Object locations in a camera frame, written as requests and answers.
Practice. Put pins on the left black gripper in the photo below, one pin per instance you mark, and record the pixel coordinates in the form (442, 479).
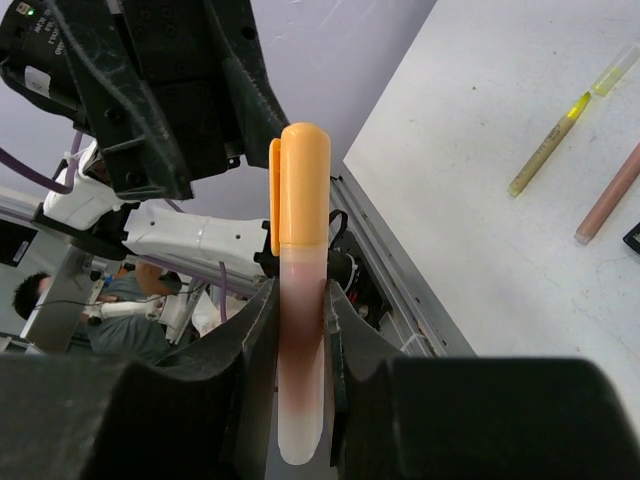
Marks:
(172, 91)

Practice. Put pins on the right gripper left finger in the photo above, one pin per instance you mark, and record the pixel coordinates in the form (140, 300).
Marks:
(203, 412)

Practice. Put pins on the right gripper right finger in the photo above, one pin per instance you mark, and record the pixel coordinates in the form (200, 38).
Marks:
(401, 417)

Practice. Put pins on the pastel orange highlighter cap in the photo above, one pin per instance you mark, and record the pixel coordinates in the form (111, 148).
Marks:
(299, 184)

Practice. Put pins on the thin yellow highlighter pen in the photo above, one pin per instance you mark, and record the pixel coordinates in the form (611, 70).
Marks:
(548, 145)

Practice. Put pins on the black orange-capped highlighter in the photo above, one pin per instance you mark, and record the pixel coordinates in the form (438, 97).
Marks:
(632, 239)

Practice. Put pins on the thin orange highlighter pen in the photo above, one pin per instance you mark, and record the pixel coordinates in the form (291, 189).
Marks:
(609, 199)

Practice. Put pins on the clear yellow pen cap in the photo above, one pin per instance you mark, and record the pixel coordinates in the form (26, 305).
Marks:
(614, 72)

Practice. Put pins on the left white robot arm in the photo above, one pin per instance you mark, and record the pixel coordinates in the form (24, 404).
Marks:
(86, 208)

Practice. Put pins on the person in grey shirt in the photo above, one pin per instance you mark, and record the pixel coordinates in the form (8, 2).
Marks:
(119, 323)

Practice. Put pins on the aluminium frame rails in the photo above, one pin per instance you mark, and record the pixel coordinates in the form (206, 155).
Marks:
(418, 323)

